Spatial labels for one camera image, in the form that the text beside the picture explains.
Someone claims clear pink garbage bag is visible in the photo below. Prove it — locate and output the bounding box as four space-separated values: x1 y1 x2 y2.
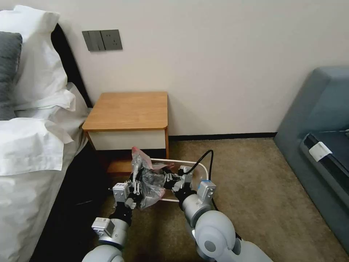
130 146 176 211

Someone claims grey wall switch panel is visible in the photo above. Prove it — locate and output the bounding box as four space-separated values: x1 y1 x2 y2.
81 30 105 52

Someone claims black headboard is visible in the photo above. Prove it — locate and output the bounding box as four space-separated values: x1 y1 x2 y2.
51 23 93 108

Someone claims black baseboard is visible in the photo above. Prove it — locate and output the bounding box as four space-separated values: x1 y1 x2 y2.
168 132 278 138

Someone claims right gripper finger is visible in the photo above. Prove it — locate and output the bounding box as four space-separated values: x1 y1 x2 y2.
162 169 181 182
164 181 181 192

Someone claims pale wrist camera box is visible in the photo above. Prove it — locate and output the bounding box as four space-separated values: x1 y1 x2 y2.
178 166 193 189
112 182 129 204

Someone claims wooden nightstand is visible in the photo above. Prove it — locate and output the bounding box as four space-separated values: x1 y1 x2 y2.
81 91 171 176

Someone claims black robot wrist cable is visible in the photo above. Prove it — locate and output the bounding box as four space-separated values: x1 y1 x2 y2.
186 149 244 241

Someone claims large white pillow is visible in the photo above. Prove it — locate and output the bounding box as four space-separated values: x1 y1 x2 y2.
0 4 69 107

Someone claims grey wall socket panel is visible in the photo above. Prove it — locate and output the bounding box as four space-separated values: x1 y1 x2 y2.
99 29 123 51

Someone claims flat white pillow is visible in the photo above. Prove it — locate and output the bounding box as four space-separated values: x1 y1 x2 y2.
13 82 77 119

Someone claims white sofa tag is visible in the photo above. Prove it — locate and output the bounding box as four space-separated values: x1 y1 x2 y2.
309 142 331 162

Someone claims dark grey pillow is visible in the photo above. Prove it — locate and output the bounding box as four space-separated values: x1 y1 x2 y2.
0 31 23 121

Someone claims blue-grey sofa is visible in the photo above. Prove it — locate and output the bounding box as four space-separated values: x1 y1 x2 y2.
273 66 349 247

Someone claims white duvet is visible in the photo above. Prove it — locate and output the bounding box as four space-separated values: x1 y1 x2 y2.
0 108 91 262

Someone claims white trash can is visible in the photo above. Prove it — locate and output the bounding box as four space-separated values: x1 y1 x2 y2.
148 158 211 204

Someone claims black bed base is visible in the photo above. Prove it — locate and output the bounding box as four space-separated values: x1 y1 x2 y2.
29 147 116 262

